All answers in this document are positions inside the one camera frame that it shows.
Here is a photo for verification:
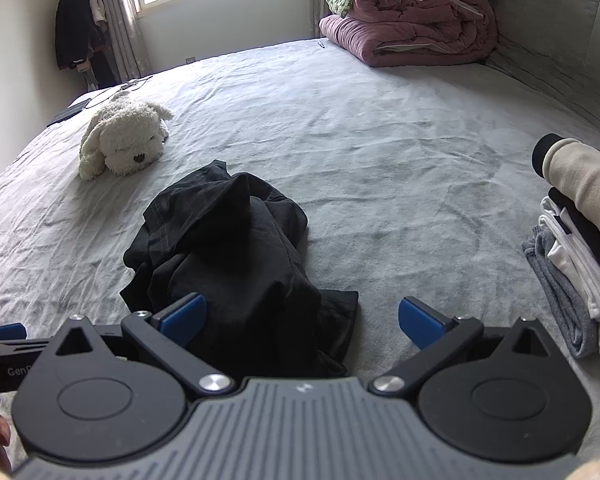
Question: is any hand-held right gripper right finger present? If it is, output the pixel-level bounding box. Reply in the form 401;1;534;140
369;297;556;401

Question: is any grey folded garment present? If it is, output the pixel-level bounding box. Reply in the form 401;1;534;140
522;225;600;358

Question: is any person's left hand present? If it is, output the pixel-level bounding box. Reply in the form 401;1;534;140
0;412;14;473

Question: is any white plush dog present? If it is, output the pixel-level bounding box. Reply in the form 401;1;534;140
78;91;175;181

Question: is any dark tablet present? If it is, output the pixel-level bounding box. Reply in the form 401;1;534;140
47;99;91;127

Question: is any grey padded headboard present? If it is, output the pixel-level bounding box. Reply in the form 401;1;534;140
485;0;600;161

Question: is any black folded garment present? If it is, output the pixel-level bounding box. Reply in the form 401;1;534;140
547;187;600;286

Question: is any charging cable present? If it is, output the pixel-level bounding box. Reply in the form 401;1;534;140
87;75;153;103

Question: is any black t-shirt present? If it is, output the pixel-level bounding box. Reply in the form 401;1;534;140
120;160;360;380

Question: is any pink folded quilt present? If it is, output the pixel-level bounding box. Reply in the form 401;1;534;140
319;0;498;68

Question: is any bed with grey sheet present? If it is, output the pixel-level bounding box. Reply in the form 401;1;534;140
0;35;600;480

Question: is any stack of folded clothes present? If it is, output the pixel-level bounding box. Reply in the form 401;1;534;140
539;196;600;359

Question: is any dark hanging jacket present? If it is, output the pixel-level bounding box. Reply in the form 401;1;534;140
55;0;103;72

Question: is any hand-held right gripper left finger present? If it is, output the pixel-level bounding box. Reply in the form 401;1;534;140
45;294;236;397

